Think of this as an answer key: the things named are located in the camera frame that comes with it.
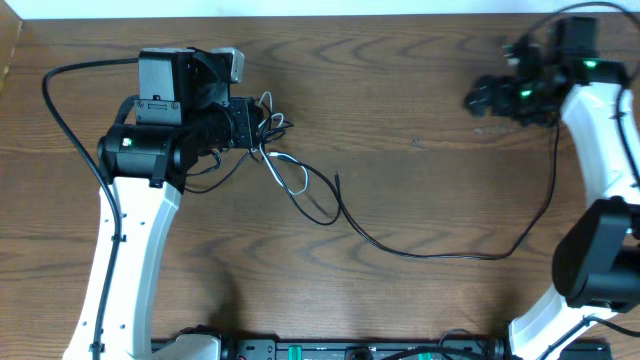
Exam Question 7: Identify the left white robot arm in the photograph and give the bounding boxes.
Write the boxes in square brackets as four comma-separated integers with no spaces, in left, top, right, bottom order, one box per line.
[64,47,262,359]

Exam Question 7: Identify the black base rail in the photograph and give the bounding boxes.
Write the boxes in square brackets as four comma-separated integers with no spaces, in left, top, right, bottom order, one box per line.
[149,324,614,360]

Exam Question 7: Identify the white cable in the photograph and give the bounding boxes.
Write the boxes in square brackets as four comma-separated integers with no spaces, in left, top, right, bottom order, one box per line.
[254,90,310,197]

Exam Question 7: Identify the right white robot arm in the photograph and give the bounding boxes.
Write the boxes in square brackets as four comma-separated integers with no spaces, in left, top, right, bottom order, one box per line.
[465,17,639,359]

